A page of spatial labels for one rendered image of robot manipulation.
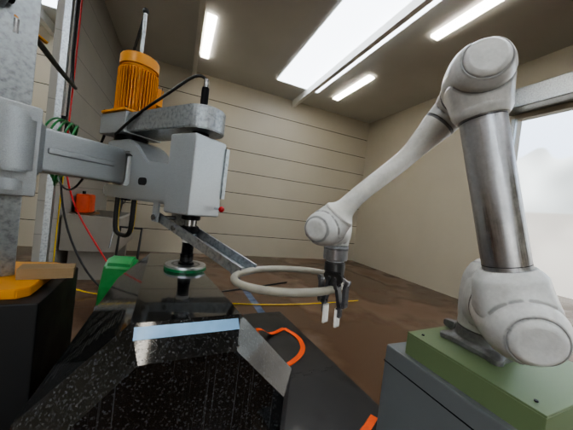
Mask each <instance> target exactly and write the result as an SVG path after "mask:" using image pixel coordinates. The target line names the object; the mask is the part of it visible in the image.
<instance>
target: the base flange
mask: <svg viewBox="0 0 573 430"><path fill-rule="evenodd" d="M22 264H60V263H57V262H15V269H14V275H13V276H0V299H20V298H24V297H28V296H30V295H32V294H33V293H34V292H36V291H37V290H38V289H39V288H41V287H42V286H43V285H44V284H45V283H46V282H48V281H49V280H50V279H38V280H15V276H16V270H17V269H18V268H19V267H20V266H21V265H22Z"/></svg>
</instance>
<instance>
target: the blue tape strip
mask: <svg viewBox="0 0 573 430"><path fill-rule="evenodd" d="M235 329H240V325H239V318H232V319H223V320H213V321H204V322H186V323H175V324H166V325H156V326H147V327H137V328H134V335H133V341H134V340H149V339H157V338H164V337H172V336H180V335H189V334H203V333H211V332H219V331H227V330H235Z"/></svg>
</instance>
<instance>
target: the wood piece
mask: <svg viewBox="0 0 573 430"><path fill-rule="evenodd" d="M75 271H76V264H22V265H21V266H20V267H19V268H18V269H17V270H16V276H15V280H38V279H61V278H73V277H74V275H75Z"/></svg>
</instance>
